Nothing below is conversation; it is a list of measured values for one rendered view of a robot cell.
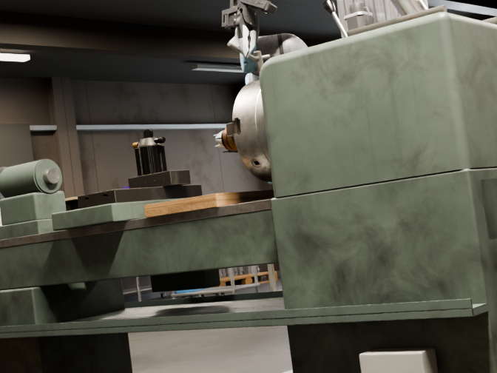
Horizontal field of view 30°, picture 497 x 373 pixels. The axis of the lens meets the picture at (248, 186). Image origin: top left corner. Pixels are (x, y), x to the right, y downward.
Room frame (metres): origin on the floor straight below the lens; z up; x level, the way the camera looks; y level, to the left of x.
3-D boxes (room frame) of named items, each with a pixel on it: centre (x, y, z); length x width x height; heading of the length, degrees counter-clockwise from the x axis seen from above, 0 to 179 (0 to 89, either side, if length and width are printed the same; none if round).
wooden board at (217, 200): (2.99, 0.11, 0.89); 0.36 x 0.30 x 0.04; 142
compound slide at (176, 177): (3.25, 0.31, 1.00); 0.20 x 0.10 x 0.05; 52
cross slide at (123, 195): (3.21, 0.37, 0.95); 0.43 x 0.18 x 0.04; 142
